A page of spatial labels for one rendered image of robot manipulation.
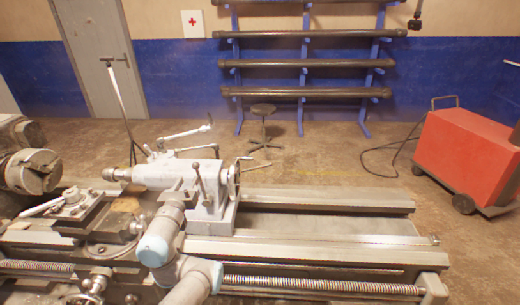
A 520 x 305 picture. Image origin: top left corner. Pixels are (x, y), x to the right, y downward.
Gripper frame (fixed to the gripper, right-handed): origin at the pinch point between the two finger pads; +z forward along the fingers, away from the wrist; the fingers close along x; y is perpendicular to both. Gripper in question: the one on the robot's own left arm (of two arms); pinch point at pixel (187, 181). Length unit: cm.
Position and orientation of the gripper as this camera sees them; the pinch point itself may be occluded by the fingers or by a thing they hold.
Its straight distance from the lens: 105.6
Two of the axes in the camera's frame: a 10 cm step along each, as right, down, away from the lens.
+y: -1.2, -8.6, -4.9
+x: -9.9, 0.7, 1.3
